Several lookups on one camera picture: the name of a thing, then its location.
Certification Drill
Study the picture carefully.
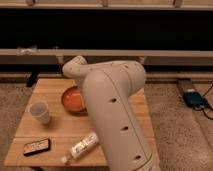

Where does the orange ceramic bowl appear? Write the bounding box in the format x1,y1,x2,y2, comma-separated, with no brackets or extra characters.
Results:
61,86,86,113

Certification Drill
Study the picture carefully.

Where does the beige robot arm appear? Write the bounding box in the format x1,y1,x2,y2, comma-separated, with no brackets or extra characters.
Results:
63,56,161,171

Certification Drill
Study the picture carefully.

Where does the clear plastic bottle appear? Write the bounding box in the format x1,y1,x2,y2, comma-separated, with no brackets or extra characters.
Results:
61,132,99,164

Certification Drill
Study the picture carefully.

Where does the translucent plastic cup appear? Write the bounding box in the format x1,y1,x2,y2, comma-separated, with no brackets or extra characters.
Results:
28,101,50,124

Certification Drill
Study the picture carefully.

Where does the blue power adapter box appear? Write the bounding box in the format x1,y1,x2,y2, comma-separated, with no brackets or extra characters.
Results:
183,89,203,107

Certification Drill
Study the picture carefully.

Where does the black cable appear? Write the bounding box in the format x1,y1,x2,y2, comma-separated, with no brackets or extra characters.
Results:
196,83,213,120

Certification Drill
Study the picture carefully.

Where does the wooden bench rail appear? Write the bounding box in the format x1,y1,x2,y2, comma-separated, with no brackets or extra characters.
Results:
0,48,213,66

